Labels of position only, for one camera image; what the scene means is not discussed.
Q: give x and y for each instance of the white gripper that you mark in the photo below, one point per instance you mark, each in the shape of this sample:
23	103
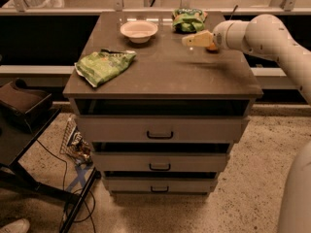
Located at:
219	38

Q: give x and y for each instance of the orange fruit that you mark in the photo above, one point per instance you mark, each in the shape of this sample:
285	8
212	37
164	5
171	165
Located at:
212	47

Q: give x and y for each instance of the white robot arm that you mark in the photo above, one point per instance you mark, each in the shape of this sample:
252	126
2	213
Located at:
266	36

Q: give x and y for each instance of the crumpled green chip bag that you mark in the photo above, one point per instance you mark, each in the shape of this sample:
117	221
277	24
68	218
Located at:
188	20

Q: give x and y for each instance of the flat green jalapeno chip bag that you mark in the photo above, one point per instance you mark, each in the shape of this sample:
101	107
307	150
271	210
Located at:
101	66

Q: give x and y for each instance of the white paper bowl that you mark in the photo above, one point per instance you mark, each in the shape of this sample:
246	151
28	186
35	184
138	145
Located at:
139	31

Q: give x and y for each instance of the grey drawer cabinet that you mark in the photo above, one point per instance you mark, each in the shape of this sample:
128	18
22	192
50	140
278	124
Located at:
165	79

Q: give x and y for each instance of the metal railing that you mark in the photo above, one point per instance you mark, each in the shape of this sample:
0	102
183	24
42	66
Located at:
155	7

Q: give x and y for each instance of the top grey drawer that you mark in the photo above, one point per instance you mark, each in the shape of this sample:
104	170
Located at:
157	129

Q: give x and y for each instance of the grey drawer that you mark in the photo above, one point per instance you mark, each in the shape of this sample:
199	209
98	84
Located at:
151	162
160	185
157	129

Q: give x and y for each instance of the middle grey drawer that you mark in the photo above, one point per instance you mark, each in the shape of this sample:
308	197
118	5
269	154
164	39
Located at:
151	162

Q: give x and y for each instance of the bottom grey drawer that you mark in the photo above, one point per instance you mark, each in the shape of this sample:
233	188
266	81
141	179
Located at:
160	185

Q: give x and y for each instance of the dark brown bin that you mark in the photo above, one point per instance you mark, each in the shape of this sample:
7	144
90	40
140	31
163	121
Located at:
21	104

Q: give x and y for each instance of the black side table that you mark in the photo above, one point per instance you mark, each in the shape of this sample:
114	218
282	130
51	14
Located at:
47	165

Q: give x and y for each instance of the white shoe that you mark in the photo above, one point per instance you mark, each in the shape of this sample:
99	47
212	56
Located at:
19	226

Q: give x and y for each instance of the wire basket with snacks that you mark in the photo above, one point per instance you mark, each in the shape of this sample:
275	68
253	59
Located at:
73	144

